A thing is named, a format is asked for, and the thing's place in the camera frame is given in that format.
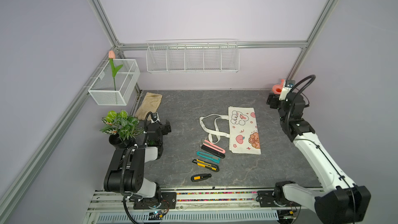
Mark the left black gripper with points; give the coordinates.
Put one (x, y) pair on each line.
(166, 128)

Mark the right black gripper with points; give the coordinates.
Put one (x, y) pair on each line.
(273, 100)

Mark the white cartoon tote bag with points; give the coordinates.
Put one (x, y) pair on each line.
(243, 134)

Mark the teal utility knife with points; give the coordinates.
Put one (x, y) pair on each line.
(208, 156)

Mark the short black yellow knife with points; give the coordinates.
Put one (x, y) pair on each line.
(200, 177)

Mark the yellow black utility knife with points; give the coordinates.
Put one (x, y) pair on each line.
(209, 166)

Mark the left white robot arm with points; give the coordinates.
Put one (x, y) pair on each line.
(125, 174)

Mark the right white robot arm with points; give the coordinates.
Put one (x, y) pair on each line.
(342, 201)

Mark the pink utility knife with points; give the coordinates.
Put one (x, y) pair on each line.
(213, 146)

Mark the pink watering can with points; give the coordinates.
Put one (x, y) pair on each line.
(277, 89)

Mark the beige folded cloth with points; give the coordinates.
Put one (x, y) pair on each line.
(150, 103)

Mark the green potted plant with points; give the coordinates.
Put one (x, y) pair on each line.
(122, 129)

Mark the pink artificial tulip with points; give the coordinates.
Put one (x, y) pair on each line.
(114, 69)

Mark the white wire basket left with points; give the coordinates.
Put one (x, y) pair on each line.
(102, 88)

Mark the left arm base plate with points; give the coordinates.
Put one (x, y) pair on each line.
(166, 200)

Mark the white wire wall shelf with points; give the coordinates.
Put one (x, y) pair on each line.
(192, 55)

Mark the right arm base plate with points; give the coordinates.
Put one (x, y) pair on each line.
(266, 198)

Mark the white vented cable tray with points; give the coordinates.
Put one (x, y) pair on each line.
(206, 216)

